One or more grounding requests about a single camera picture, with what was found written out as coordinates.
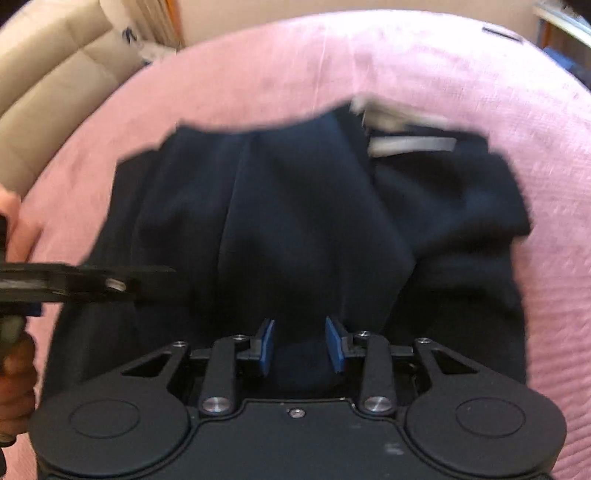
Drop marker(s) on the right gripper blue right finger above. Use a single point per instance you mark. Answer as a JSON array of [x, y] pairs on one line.
[[365, 360]]

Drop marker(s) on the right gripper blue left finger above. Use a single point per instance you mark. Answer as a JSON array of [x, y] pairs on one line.
[[235, 366]]

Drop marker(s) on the navy hoodie with white stripes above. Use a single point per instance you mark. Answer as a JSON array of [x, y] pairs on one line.
[[300, 224]]

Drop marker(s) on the person's left hand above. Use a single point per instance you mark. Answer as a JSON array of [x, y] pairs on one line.
[[18, 373]]

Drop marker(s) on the beige padded headboard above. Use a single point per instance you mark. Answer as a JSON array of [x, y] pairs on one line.
[[58, 65]]

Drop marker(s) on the left beige curtain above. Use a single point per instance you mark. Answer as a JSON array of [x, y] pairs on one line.
[[150, 27]]

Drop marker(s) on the pink quilted bedspread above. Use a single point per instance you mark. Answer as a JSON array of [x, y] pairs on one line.
[[531, 110]]

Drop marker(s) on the blue plastic stool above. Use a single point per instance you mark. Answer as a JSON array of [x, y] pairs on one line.
[[580, 72]]

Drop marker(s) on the white wall shelf desk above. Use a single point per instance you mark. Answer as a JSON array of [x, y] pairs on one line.
[[557, 15]]

